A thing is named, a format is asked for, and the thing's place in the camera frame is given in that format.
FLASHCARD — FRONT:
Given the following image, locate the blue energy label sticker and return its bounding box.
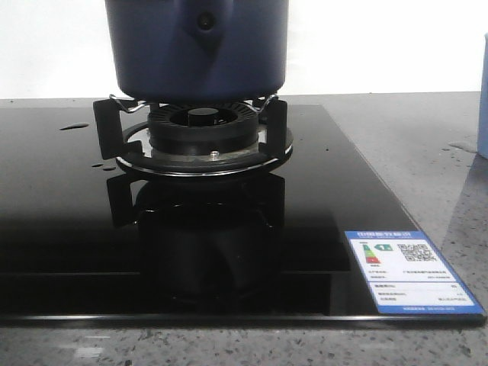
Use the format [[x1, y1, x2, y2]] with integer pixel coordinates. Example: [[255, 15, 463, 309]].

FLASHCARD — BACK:
[[345, 231, 485, 316]]

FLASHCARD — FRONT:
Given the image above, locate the black glass gas stove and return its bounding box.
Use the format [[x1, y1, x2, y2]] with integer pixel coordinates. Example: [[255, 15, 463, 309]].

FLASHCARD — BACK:
[[1, 105, 486, 328]]

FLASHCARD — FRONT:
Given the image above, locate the right black burner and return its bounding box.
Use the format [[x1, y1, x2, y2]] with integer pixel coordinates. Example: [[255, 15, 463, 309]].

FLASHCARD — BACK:
[[148, 102, 258, 156]]

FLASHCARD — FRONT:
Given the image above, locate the right black pot support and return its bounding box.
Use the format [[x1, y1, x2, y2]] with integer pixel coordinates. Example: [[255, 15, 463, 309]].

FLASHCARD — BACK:
[[93, 95, 293, 177]]

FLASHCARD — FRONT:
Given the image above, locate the light blue plastic cup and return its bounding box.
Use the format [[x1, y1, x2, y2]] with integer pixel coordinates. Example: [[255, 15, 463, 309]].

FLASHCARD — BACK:
[[477, 34, 488, 159]]

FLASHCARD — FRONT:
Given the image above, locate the blue pot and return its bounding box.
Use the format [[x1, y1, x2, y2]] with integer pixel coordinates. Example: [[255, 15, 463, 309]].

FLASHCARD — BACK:
[[105, 0, 289, 104]]

